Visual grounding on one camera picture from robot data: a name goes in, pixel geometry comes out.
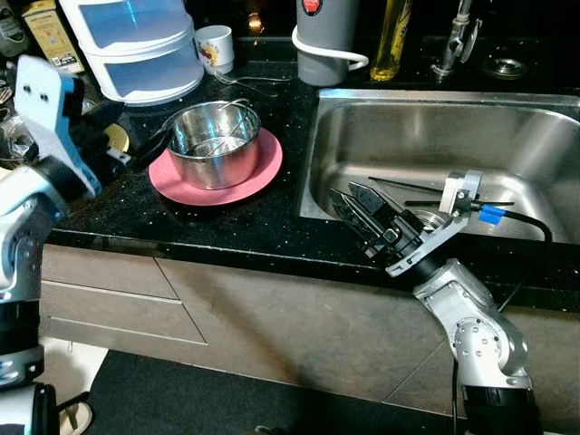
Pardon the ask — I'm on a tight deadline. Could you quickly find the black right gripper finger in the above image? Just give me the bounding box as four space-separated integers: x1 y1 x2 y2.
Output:
348 181 400 227
328 188 377 247

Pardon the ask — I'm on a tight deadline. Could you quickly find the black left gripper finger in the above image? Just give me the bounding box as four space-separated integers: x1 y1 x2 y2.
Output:
125 122 175 169
83 94 126 120

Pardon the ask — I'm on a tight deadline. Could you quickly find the grey kitchen cabinet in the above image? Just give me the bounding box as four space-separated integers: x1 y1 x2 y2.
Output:
41 243 580 435

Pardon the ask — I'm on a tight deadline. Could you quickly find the yellow round item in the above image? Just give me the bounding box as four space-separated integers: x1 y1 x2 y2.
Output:
102 122 131 153

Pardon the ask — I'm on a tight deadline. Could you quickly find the steel sink drain strainer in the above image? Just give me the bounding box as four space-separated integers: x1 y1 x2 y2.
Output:
408 210 452 238

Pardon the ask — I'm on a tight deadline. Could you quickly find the black chopstick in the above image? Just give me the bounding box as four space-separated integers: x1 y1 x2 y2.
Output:
403 198 516 208

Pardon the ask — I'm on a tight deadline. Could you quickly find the white stacked food container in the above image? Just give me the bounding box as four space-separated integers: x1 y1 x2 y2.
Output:
59 0 205 108

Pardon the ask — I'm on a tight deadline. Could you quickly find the stainless steel pot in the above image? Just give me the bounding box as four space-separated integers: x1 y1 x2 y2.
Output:
166 100 264 191

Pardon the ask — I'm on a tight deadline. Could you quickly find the clear glass jar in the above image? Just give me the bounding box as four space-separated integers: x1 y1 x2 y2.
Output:
0 118 39 169

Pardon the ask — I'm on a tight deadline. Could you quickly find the yellow printed carton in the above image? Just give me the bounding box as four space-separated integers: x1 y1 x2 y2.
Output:
20 0 87 75

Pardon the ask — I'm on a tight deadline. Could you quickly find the blue tape tag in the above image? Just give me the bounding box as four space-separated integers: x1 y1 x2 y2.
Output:
478 205 506 225

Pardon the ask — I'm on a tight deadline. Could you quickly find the pink round plate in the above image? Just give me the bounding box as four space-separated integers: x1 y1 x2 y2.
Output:
148 127 284 208

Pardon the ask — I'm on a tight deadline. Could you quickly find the thin steel utensil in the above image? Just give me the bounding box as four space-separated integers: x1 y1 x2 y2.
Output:
210 72 277 99
237 72 293 84

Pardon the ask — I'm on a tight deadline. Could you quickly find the white printed mug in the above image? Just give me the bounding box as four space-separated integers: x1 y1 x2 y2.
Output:
195 24 235 75

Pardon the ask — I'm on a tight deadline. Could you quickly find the narrow grey drawer front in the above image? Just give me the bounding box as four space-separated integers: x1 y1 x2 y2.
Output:
41 245 182 302

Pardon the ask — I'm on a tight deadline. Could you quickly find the stainless steel sink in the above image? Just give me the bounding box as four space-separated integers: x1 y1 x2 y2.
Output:
299 88 580 246

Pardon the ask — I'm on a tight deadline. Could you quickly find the round steel counter cap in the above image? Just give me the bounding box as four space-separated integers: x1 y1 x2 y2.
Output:
483 56 528 81

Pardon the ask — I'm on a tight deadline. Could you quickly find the yellow oil bottle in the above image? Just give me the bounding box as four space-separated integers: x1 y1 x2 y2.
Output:
370 0 413 82

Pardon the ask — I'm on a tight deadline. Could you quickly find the wide grey drawer front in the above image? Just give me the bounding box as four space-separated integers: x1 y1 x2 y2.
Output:
41 281 208 345

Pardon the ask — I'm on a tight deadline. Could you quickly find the chrome faucet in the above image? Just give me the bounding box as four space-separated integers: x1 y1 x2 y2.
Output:
432 0 481 81

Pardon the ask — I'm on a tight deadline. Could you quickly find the dark floor mat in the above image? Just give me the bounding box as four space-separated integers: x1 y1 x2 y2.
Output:
86 349 463 435

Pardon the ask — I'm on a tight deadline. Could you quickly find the white slipper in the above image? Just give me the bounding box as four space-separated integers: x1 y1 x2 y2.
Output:
54 399 93 435

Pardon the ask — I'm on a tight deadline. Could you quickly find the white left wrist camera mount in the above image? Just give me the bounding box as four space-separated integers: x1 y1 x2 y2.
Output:
14 56 102 198

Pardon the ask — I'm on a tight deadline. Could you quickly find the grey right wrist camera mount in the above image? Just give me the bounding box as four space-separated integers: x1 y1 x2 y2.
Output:
385 169 486 277

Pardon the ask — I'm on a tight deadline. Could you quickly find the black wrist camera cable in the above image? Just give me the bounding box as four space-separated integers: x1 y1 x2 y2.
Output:
494 208 554 244

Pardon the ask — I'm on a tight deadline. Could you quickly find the grey jug with white handle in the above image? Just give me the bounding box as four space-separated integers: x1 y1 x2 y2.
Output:
292 0 370 87

